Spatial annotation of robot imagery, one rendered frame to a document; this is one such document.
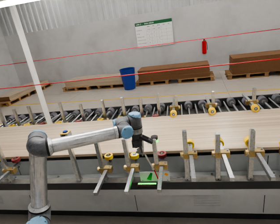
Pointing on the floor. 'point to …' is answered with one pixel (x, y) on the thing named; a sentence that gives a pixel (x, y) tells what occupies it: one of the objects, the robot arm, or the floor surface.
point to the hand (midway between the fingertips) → (143, 154)
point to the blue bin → (127, 81)
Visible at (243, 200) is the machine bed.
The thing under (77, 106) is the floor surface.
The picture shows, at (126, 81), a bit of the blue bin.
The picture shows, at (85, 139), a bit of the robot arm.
